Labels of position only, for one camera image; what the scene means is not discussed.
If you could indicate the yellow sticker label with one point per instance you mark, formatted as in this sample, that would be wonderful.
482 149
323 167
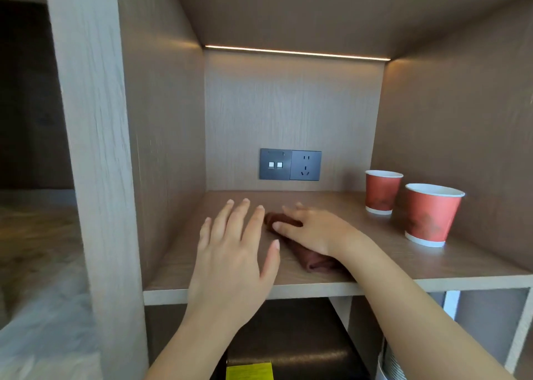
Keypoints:
249 371

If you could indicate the brown cloth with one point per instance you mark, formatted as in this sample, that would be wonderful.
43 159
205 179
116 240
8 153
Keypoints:
310 259

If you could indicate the white striped container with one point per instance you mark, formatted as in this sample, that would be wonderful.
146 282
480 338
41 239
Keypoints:
389 363

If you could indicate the person's left forearm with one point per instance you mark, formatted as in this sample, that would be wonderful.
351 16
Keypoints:
189 346

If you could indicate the person's right middle finger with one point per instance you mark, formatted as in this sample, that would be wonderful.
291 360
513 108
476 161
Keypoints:
305 209

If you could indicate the person's right hand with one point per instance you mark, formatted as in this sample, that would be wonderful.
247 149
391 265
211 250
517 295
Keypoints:
322 232

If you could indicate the person's left hand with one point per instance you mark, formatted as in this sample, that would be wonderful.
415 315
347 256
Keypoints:
227 275

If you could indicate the wooden shelf cabinet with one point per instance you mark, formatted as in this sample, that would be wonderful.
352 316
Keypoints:
137 121

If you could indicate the person's left thumb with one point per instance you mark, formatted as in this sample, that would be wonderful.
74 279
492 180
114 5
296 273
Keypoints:
271 263

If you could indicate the person's right forearm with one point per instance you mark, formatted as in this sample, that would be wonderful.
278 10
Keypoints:
408 313

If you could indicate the person's right thumb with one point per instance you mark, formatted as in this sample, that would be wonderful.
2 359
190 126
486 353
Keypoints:
287 229

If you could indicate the black mini fridge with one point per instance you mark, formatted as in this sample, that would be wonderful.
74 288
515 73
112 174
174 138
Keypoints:
295 334

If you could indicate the person's left middle finger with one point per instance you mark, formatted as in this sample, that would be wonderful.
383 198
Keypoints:
238 221

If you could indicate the red paper cup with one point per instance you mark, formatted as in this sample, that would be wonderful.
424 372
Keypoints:
381 192
431 217

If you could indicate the LED light strip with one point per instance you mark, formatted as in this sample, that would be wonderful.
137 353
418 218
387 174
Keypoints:
297 52

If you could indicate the grey wall power socket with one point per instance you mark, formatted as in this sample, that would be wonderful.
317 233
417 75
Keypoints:
306 166

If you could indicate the grey wall switch panel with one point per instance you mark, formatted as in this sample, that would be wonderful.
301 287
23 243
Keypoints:
275 165

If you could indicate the person's left little finger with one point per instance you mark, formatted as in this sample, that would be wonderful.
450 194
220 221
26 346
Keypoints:
205 234

